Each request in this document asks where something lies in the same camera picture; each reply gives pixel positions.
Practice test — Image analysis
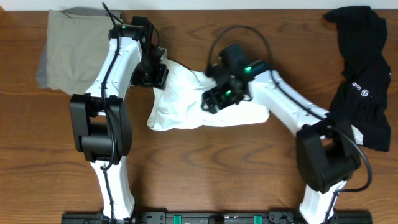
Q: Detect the white printed t-shirt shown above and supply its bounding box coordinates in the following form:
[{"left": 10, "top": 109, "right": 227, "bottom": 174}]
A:
[{"left": 147, "top": 59, "right": 270, "bottom": 131}]

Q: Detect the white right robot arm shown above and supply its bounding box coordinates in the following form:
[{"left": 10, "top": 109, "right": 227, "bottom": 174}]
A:
[{"left": 201, "top": 60, "right": 361, "bottom": 223}]

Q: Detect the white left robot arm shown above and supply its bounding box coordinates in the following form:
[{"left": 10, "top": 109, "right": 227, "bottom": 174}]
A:
[{"left": 62, "top": 24, "right": 169, "bottom": 223}]

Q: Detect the khaki folded garment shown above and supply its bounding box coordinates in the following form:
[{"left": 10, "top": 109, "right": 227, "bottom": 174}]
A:
[{"left": 46, "top": 10, "right": 113, "bottom": 95}]

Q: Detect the grey folded garment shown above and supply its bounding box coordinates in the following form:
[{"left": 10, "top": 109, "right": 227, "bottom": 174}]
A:
[{"left": 36, "top": 7, "right": 109, "bottom": 88}]

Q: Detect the black logo t-shirt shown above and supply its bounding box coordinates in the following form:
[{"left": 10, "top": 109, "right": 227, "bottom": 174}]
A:
[{"left": 323, "top": 6, "right": 391, "bottom": 152}]

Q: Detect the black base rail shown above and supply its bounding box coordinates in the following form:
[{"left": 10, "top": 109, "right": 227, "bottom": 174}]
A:
[{"left": 61, "top": 210, "right": 373, "bottom": 224}]

